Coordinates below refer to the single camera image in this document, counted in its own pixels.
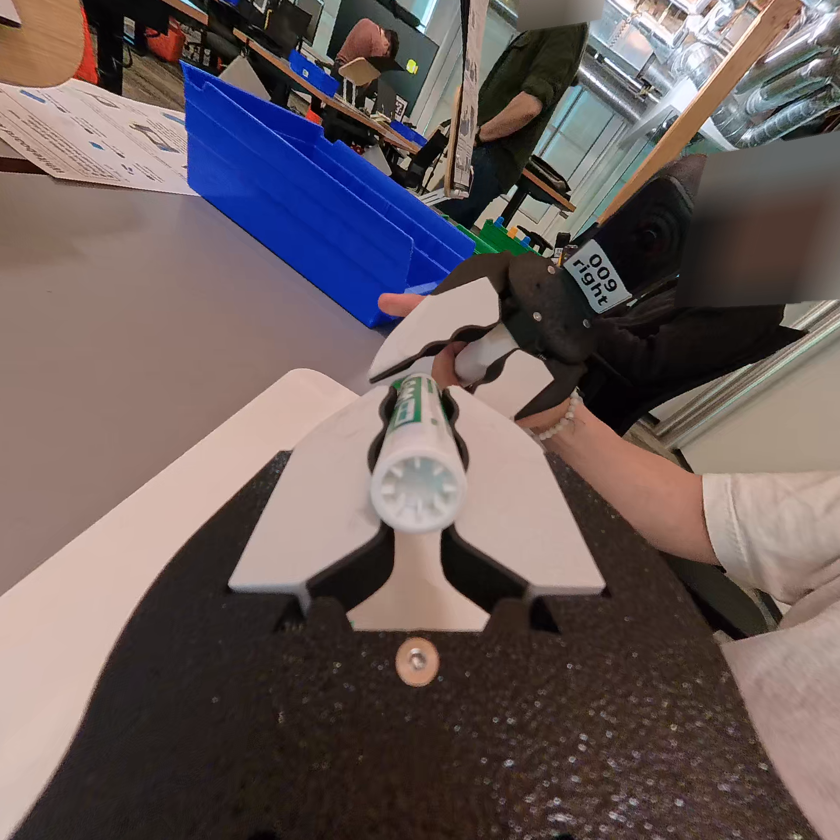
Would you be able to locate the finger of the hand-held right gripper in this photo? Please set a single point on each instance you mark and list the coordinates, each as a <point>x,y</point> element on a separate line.
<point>446,315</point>
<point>518,384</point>

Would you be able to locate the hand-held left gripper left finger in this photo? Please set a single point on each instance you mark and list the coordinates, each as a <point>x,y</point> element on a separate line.
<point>315,499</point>

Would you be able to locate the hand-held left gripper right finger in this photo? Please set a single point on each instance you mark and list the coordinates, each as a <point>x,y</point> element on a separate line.
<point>525,512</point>

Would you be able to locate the green dry-erase marker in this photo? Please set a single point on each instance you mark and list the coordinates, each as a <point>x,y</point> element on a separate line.
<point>420,485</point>

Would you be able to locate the white whiteboard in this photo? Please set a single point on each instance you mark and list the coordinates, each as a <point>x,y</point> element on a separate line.
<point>164,512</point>

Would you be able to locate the blue plastic bin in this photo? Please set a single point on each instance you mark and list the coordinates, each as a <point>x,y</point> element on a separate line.
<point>295,184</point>

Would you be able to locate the person's right hand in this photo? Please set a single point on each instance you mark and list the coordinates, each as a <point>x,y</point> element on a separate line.
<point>446,367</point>

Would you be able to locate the green plastic bin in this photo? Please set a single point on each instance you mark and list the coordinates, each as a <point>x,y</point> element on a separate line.
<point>499,236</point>

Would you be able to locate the small blue bin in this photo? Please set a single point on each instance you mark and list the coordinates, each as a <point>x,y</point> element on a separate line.
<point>410,133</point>
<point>312,72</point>

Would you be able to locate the long wooden desk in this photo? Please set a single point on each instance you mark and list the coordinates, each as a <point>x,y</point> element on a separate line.
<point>367,118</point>

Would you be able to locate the printed banner stand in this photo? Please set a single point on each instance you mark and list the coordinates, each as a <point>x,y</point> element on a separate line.
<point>467,98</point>

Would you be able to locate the black monitor screen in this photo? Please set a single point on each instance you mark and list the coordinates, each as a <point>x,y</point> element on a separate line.
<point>423,46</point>

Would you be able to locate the silver ventilation ducts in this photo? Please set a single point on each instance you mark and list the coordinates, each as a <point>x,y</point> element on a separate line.
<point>774,98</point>

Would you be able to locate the orange box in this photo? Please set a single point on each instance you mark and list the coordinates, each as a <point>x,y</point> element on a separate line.
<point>164,43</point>

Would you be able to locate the printed instruction sheet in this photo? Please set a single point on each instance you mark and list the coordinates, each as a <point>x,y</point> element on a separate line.
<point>79,138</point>

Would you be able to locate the wooden sign stand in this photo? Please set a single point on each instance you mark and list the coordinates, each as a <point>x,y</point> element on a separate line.
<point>39,46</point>

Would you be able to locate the metal frame rail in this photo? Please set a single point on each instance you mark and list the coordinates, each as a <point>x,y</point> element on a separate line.
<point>735,387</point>

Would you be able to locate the wooden post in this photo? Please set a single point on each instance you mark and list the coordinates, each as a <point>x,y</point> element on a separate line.
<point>722,85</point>

